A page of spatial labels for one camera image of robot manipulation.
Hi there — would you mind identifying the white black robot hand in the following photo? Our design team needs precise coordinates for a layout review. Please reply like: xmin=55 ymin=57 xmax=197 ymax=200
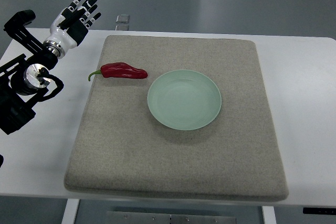
xmin=43 ymin=0 xmax=101 ymax=59

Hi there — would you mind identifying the red pepper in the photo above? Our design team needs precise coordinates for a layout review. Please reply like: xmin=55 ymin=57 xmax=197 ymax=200
xmin=88 ymin=62 xmax=148 ymax=81

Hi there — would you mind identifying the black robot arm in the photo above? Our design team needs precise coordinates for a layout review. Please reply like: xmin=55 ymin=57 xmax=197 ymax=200
xmin=1 ymin=9 xmax=64 ymax=135

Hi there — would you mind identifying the light green plate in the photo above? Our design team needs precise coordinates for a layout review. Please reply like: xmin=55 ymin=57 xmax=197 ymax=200
xmin=147 ymin=69 xmax=222 ymax=131

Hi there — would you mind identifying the beige fabric mat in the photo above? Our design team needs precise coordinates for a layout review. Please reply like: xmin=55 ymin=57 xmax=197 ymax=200
xmin=64 ymin=35 xmax=289 ymax=201

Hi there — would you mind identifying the white table leg left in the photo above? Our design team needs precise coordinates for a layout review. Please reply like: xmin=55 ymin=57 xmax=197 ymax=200
xmin=61 ymin=199 xmax=80 ymax=224

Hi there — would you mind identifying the white table leg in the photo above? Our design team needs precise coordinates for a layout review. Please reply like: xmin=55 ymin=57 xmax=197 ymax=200
xmin=261 ymin=206 xmax=277 ymax=224
xmin=61 ymin=199 xmax=80 ymax=224

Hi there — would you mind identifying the white table leg right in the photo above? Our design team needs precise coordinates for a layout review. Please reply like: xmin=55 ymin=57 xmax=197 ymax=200
xmin=261 ymin=206 xmax=277 ymax=224

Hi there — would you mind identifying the black table control panel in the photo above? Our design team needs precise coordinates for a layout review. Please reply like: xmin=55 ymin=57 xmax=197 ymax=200
xmin=302 ymin=207 xmax=336 ymax=215

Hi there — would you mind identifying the metal base plate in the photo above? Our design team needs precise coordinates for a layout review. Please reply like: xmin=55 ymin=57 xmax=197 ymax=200
xmin=105 ymin=211 xmax=237 ymax=224

